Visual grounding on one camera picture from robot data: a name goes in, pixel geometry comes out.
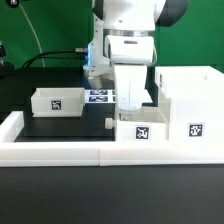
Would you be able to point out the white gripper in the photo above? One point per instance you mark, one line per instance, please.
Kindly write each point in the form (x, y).
(129, 58)

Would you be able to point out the white drawer tray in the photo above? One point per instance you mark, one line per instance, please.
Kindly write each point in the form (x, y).
(147, 125)
(58, 102)

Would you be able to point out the white drawer cabinet box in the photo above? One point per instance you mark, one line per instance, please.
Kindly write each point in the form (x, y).
(191, 98)

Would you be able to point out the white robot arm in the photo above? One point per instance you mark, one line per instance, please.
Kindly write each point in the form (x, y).
(134, 18)

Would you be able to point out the white marker tag sheet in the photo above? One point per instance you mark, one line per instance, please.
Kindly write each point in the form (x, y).
(108, 96)

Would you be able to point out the black raised platform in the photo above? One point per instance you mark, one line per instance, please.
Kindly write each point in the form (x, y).
(17, 89)

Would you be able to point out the black stand on left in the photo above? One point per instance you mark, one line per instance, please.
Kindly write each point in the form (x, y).
(6, 68)

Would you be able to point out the white foam border frame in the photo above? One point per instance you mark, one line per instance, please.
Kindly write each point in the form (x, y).
(28, 154)

